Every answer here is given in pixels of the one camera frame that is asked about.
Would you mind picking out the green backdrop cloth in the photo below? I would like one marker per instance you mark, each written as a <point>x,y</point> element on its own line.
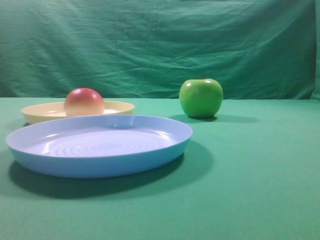
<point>256,49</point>

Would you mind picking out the green apple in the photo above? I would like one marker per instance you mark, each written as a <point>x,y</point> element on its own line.
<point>201,98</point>

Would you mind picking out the yellow plastic plate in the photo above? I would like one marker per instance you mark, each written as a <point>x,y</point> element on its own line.
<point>39,113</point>

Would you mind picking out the red yellow round bread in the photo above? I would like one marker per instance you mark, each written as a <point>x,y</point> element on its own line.
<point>83,102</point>

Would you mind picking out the blue plastic plate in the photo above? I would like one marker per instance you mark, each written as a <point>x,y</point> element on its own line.
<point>99,146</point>

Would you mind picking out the green table cloth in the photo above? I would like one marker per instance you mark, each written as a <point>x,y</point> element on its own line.
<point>251,173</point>

